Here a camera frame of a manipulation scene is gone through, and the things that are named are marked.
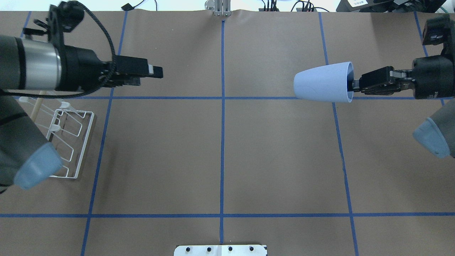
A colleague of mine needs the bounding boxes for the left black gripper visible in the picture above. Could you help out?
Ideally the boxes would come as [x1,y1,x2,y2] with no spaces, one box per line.
[60,46,164,92]

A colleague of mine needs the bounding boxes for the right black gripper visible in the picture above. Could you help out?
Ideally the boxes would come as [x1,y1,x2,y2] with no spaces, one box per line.
[351,55,454,99]

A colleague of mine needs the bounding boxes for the light blue plastic cup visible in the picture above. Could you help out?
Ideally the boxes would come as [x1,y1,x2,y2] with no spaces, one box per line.
[294,62,354,103]

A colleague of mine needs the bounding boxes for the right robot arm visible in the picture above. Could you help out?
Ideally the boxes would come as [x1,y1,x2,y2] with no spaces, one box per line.
[347,54,454,158]

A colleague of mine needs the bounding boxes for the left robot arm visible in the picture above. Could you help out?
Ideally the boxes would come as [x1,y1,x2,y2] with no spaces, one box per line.
[1,35,112,193]

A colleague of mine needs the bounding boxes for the small black sensor box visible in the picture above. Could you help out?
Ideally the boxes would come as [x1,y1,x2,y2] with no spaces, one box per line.
[121,3,135,11]

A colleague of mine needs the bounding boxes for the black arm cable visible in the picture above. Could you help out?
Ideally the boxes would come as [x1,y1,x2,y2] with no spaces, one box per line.
[0,1,118,99]

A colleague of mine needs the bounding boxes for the white wire cup holder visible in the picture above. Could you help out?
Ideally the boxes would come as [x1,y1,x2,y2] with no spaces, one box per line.
[18,97,96,180]

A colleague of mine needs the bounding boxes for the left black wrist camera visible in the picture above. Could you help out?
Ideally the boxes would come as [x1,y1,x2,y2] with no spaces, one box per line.
[28,0,85,48]

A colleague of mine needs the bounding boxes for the aluminium frame post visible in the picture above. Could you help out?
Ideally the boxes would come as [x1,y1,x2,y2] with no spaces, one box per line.
[204,0,232,17]

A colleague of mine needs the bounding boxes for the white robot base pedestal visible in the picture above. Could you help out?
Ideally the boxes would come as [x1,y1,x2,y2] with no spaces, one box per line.
[173,244,268,256]

